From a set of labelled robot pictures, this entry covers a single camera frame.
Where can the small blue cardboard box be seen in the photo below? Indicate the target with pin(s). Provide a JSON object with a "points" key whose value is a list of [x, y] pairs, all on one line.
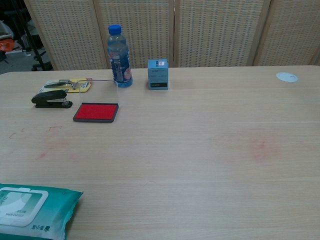
{"points": [[158, 75]]}

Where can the red ink pad clear lid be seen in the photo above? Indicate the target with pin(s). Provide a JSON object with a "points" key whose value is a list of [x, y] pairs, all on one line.
{"points": [[96, 111]]}

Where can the blue cap plastic bottle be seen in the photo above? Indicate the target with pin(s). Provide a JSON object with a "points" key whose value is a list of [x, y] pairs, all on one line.
{"points": [[120, 62]]}

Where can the yellow blister pack with tool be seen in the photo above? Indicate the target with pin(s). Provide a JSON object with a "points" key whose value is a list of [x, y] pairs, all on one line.
{"points": [[83, 85]]}

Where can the woven wooden folding screen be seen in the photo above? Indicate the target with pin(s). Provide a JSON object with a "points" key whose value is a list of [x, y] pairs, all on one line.
{"points": [[212, 32]]}

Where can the black stapler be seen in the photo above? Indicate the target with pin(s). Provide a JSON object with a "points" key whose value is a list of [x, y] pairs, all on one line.
{"points": [[50, 96]]}

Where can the black tripod stand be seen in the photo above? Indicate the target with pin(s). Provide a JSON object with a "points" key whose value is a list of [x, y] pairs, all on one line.
{"points": [[37, 55]]}

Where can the green wet wipes pack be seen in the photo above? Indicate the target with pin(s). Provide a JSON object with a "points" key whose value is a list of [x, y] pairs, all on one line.
{"points": [[37, 215]]}

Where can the orange object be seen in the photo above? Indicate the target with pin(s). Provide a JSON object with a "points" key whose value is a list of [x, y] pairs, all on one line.
{"points": [[6, 45]]}

